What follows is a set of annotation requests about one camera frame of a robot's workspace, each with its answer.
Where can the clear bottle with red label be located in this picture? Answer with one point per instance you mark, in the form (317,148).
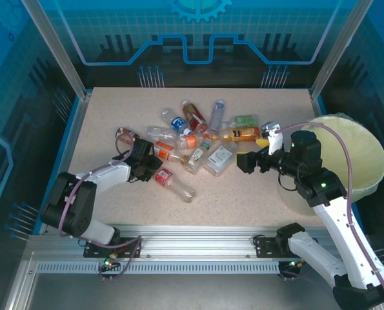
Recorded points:
(166,177)

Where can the small brown tea bottle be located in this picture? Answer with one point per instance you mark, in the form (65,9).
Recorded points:
(127,137)

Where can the orange juice bottle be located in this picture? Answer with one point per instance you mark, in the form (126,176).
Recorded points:
(240,134)

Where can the square clear bottle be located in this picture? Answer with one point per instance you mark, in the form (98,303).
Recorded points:
(219,158)

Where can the green cap white label bottle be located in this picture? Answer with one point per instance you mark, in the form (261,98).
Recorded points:
(196,159)

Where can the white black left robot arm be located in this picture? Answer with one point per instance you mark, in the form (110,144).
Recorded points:
(107,176)

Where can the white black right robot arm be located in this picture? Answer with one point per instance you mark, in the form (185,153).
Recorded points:
(340,232)

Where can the pale yellow lined bin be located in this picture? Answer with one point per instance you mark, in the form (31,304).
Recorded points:
(356,145)

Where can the green label plastic bottle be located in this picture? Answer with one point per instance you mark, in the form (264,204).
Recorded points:
(243,120)

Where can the small circuit board with LEDs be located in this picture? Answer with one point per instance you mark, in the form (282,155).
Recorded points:
(109,263)
(293,264)

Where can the slotted aluminium strip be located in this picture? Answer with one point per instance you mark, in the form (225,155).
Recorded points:
(191,268)

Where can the aluminium table side rail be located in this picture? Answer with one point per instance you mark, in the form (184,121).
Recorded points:
(81,113)
(316,103)

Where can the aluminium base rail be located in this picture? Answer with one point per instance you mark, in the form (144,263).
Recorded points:
(195,239)

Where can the aluminium frame post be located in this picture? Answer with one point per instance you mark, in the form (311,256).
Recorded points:
(341,45)
(58,45)

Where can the grey metal base plate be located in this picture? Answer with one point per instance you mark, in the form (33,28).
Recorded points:
(191,294)

